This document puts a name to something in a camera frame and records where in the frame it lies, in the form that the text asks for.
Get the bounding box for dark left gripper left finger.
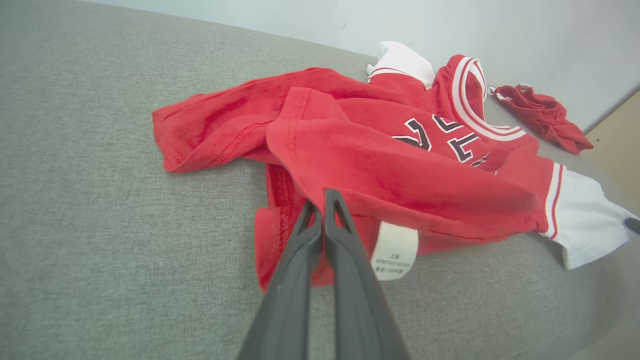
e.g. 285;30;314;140
237;200;322;360

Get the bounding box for grey fabric sofa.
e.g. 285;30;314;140
0;0;640;360

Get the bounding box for red basketball shorts white trim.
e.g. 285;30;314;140
487;84;594;155

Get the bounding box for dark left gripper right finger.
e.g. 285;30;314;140
324;189;411;360

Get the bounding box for red basketball jersey white sleeves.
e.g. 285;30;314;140
151;41;638;293

